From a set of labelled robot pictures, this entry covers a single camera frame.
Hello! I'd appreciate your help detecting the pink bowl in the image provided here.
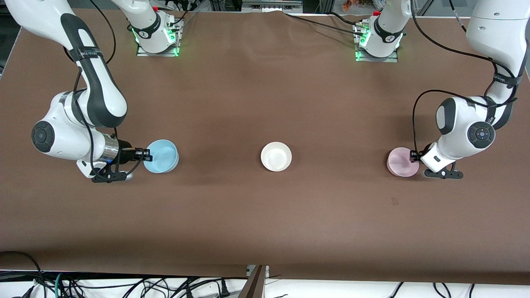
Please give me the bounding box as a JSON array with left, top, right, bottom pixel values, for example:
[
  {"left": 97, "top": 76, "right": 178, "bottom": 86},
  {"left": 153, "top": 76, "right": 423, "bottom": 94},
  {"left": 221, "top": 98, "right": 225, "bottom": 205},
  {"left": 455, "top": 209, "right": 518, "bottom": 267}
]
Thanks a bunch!
[{"left": 387, "top": 147, "right": 419, "bottom": 178}]

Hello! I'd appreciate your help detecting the blue bowl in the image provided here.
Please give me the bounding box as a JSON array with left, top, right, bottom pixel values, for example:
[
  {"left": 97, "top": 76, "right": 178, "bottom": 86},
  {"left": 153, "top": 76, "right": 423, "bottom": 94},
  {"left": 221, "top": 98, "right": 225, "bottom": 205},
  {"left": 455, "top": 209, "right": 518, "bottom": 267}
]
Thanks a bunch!
[{"left": 143, "top": 139, "right": 179, "bottom": 173}]

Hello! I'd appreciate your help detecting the white bowl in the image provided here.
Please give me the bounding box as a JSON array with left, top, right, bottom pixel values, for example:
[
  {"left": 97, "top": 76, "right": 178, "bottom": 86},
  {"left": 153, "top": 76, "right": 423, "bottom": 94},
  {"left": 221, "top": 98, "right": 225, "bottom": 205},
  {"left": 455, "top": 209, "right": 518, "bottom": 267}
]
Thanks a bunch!
[{"left": 260, "top": 142, "right": 292, "bottom": 172}]

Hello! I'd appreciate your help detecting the brown table cover sheet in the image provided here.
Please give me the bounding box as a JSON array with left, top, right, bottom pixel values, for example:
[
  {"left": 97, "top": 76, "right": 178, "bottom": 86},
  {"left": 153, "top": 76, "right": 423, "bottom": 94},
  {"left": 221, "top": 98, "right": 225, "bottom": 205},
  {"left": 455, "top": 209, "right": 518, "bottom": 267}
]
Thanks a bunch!
[{"left": 0, "top": 7, "right": 530, "bottom": 286}]

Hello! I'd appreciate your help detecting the aluminium profile bar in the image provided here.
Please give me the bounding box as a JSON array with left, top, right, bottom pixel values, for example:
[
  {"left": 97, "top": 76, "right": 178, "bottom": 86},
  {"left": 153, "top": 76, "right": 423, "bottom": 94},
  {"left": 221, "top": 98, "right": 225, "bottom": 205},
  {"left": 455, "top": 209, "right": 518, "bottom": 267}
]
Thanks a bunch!
[{"left": 238, "top": 265, "right": 267, "bottom": 298}]

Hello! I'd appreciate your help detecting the grey metal box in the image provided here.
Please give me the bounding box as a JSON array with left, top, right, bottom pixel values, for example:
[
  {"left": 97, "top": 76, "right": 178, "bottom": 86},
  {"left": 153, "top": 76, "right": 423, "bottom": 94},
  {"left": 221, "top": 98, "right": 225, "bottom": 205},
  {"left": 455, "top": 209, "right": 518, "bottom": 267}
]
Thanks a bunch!
[{"left": 241, "top": 0, "right": 304, "bottom": 13}]

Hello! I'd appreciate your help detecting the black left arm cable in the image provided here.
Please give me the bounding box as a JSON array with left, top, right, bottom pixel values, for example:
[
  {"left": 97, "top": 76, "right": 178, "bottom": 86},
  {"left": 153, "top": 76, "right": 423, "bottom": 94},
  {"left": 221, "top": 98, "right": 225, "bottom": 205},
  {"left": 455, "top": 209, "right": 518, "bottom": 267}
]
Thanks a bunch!
[{"left": 408, "top": 0, "right": 518, "bottom": 164}]

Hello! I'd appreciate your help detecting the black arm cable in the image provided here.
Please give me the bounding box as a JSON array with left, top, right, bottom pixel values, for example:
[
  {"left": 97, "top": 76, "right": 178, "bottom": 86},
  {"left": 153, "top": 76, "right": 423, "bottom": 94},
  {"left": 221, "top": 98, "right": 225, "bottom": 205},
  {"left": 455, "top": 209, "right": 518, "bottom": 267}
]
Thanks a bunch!
[
  {"left": 72, "top": 0, "right": 143, "bottom": 179},
  {"left": 408, "top": 0, "right": 518, "bottom": 164}
]

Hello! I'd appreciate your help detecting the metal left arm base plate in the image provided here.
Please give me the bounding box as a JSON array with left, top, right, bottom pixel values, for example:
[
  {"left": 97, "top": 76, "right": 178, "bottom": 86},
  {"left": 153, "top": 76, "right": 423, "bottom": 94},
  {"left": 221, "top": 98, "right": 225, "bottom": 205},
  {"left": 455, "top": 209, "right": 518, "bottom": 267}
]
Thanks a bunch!
[{"left": 354, "top": 23, "right": 399, "bottom": 62}]

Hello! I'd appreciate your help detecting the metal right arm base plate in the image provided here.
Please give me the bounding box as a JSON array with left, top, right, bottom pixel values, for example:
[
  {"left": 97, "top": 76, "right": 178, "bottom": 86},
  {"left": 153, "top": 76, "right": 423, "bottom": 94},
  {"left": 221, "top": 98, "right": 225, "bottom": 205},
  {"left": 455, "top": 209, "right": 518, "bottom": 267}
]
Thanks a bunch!
[{"left": 137, "top": 17, "right": 183, "bottom": 57}]

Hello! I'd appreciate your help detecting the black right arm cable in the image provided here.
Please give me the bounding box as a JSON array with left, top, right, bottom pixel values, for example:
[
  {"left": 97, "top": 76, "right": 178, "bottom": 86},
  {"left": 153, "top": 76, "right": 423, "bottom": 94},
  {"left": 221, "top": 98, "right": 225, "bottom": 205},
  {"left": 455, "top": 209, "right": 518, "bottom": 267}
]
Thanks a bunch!
[{"left": 72, "top": 0, "right": 143, "bottom": 179}]

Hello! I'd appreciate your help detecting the thick black cable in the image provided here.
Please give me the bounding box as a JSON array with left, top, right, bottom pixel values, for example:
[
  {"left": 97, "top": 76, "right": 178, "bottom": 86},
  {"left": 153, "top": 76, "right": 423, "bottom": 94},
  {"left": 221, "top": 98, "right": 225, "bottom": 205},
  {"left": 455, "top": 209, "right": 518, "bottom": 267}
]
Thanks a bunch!
[{"left": 0, "top": 251, "right": 47, "bottom": 298}]

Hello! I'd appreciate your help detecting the short black cable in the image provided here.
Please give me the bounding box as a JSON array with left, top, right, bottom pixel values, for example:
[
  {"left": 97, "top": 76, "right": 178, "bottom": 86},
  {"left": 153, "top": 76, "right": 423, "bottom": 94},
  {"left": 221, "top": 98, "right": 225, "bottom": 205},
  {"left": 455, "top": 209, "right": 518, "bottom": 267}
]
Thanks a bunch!
[{"left": 327, "top": 12, "right": 363, "bottom": 25}]

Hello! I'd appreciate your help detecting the long black cable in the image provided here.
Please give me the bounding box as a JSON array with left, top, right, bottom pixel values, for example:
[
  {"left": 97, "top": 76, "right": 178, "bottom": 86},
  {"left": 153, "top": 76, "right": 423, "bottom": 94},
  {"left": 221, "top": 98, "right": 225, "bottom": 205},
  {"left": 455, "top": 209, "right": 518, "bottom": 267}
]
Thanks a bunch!
[{"left": 284, "top": 12, "right": 365, "bottom": 36}]

